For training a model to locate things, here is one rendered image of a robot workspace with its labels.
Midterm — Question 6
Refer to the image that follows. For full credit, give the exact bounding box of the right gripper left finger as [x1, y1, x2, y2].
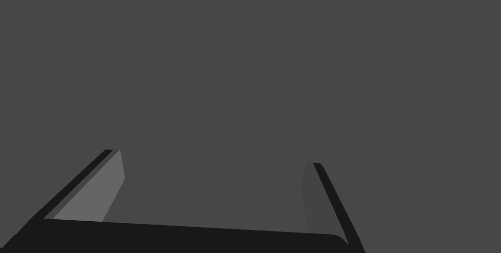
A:
[30, 149, 126, 223]

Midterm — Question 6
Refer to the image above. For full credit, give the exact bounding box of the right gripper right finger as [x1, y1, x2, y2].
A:
[300, 162, 366, 253]

